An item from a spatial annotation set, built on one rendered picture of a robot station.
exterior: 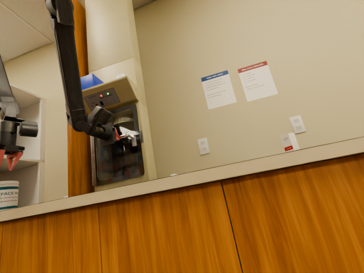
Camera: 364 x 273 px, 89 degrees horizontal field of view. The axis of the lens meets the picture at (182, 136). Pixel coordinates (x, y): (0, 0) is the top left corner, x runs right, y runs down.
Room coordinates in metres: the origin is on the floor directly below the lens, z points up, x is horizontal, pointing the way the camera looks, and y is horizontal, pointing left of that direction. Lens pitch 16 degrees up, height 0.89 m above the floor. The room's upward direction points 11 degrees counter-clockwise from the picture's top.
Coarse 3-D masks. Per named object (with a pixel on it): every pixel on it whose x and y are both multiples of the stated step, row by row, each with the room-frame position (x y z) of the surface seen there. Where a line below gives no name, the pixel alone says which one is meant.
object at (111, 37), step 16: (96, 0) 0.99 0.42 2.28; (112, 0) 0.97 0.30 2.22; (128, 0) 0.99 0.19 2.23; (96, 16) 0.99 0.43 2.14; (112, 16) 0.97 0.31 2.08; (128, 16) 0.96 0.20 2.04; (96, 32) 0.99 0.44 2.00; (112, 32) 0.97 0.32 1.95; (128, 32) 0.95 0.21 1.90; (96, 48) 1.00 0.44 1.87; (112, 48) 0.97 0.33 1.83; (128, 48) 0.95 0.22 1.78; (96, 64) 1.00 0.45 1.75
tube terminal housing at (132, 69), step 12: (132, 60) 0.95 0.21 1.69; (96, 72) 1.00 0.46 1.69; (108, 72) 0.98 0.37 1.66; (120, 72) 0.97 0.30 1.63; (132, 72) 0.95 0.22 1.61; (144, 96) 1.03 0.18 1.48; (144, 108) 1.01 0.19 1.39; (144, 120) 0.98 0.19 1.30; (144, 132) 0.96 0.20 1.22; (144, 144) 0.95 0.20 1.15; (144, 156) 0.95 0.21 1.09; (144, 168) 0.95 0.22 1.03; (132, 180) 0.96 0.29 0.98; (144, 180) 0.95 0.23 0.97
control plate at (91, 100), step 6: (108, 90) 0.89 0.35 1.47; (114, 90) 0.89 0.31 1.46; (90, 96) 0.91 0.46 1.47; (96, 96) 0.91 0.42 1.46; (102, 96) 0.91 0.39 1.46; (108, 96) 0.91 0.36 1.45; (114, 96) 0.91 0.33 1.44; (90, 102) 0.93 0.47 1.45; (96, 102) 0.93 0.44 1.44; (108, 102) 0.93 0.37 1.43; (114, 102) 0.93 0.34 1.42; (90, 108) 0.96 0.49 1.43
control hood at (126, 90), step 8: (112, 80) 0.85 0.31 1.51; (120, 80) 0.85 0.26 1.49; (128, 80) 0.85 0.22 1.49; (88, 88) 0.88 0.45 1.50; (96, 88) 0.88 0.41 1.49; (104, 88) 0.88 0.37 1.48; (120, 88) 0.88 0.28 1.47; (128, 88) 0.88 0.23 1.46; (136, 88) 0.94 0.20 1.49; (120, 96) 0.91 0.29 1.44; (128, 96) 0.91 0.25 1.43; (136, 96) 0.92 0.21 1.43; (120, 104) 0.95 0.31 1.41; (88, 112) 0.98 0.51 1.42
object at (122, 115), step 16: (112, 112) 0.96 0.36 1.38; (128, 112) 0.93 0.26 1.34; (128, 128) 0.93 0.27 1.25; (96, 144) 0.99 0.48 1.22; (112, 144) 0.96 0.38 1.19; (128, 144) 0.93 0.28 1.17; (96, 160) 0.99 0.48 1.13; (112, 160) 0.96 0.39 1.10; (128, 160) 0.94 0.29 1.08; (96, 176) 0.99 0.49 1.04; (112, 176) 0.96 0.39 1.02; (128, 176) 0.94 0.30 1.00
